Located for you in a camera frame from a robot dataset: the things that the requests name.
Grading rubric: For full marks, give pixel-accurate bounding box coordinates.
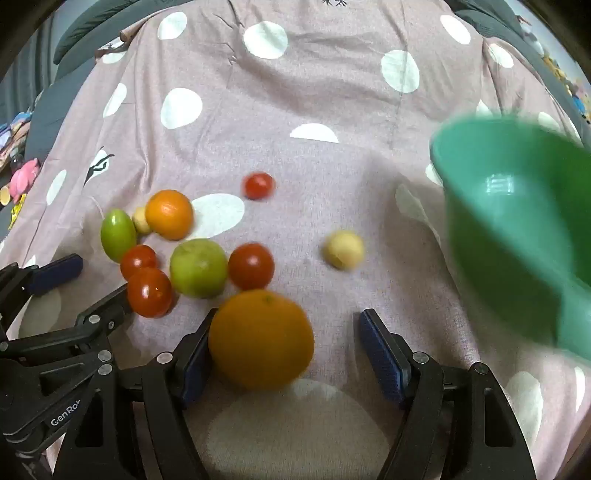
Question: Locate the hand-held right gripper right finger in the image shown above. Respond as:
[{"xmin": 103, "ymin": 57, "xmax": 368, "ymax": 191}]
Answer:
[{"xmin": 357, "ymin": 309, "xmax": 537, "ymax": 480}]

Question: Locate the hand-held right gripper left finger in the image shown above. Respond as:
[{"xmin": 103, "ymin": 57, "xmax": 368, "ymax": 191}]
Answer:
[{"xmin": 55, "ymin": 308, "xmax": 219, "ymax": 480}]

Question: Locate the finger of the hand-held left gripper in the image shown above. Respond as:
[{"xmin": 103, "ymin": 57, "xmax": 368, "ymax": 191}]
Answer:
[
  {"xmin": 0, "ymin": 284, "xmax": 132, "ymax": 365},
  {"xmin": 0, "ymin": 254, "xmax": 85, "ymax": 340}
]

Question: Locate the red cherry tomato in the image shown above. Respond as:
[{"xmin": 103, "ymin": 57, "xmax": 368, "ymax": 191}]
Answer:
[
  {"xmin": 242, "ymin": 172, "xmax": 276, "ymax": 201},
  {"xmin": 127, "ymin": 268, "xmax": 174, "ymax": 319},
  {"xmin": 228, "ymin": 243, "xmax": 276, "ymax": 291},
  {"xmin": 120, "ymin": 244, "xmax": 158, "ymax": 281}
]

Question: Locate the small oval green tomato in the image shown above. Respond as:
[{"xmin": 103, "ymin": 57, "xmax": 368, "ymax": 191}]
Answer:
[{"xmin": 100, "ymin": 209, "xmax": 138, "ymax": 264}]

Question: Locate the large orange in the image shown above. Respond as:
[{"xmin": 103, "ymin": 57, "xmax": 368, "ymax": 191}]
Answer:
[{"xmin": 208, "ymin": 290, "xmax": 315, "ymax": 391}]

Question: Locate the small yellow round fruit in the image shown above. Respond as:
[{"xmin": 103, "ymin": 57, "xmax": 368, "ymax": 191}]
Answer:
[
  {"xmin": 322, "ymin": 231, "xmax": 365, "ymax": 271},
  {"xmin": 131, "ymin": 206, "xmax": 153, "ymax": 235}
]

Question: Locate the large round green tomato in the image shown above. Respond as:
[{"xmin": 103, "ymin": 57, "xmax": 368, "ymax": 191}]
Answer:
[{"xmin": 169, "ymin": 239, "xmax": 229, "ymax": 298}]

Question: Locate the small orange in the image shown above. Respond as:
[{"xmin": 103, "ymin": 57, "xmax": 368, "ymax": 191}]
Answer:
[{"xmin": 145, "ymin": 189, "xmax": 195, "ymax": 241}]

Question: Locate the green plastic bowl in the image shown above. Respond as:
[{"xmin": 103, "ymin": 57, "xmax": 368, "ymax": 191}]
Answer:
[{"xmin": 429, "ymin": 115, "xmax": 591, "ymax": 363}]

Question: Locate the yellow snack packet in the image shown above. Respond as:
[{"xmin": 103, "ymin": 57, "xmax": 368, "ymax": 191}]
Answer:
[{"xmin": 7, "ymin": 191, "xmax": 29, "ymax": 232}]

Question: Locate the pink plush toy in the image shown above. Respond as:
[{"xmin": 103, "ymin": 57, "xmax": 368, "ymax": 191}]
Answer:
[{"xmin": 9, "ymin": 159, "xmax": 41, "ymax": 204}]

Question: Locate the colourful toy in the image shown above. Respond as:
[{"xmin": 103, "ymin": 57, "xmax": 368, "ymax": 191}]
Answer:
[{"xmin": 0, "ymin": 111, "xmax": 34, "ymax": 158}]

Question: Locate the pink polka dot blanket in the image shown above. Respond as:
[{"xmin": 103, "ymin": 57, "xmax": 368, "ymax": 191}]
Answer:
[{"xmin": 0, "ymin": 0, "xmax": 591, "ymax": 480}]

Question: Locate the pile of colourful plush toys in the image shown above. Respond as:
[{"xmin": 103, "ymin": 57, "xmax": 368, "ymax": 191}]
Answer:
[{"xmin": 517, "ymin": 14, "xmax": 591, "ymax": 125}]

